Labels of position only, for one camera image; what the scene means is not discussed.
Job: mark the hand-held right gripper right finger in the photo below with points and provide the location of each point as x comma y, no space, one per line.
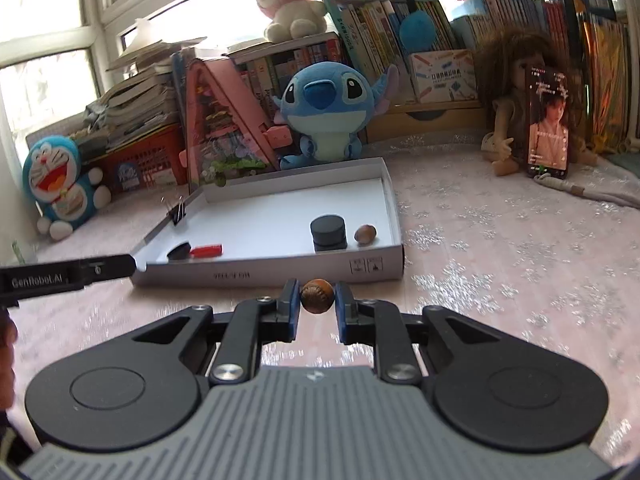
341,312

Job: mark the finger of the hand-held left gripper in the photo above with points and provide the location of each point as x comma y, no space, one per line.
110,267

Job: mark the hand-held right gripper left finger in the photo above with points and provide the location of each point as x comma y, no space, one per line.
292,310

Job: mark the brown walnut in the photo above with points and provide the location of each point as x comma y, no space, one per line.
365,234
317,296

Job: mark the white cardboard box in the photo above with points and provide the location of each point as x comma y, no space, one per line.
260,215

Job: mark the small black binder clip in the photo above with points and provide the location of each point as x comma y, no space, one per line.
176,214

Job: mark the blue robot cat plush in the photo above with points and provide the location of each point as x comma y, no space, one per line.
55,180

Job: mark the red plastic basket with label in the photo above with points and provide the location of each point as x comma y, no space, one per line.
145,160

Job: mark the stack of magazines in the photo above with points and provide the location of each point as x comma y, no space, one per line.
140,100

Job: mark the pink triangular miniature house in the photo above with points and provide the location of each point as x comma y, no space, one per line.
225,125

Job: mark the blue alien plush toy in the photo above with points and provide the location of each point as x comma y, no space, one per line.
327,110

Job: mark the wooden drawer box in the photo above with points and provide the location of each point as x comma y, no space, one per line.
425,120

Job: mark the window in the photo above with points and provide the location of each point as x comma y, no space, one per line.
50,35

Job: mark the white printer carton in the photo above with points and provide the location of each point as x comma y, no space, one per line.
440,77

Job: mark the smartphone with lit screen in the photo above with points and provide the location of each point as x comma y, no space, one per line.
547,125

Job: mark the brown-haired doll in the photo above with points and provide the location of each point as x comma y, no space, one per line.
505,75

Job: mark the row of shelf books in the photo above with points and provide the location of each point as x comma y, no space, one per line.
380,25

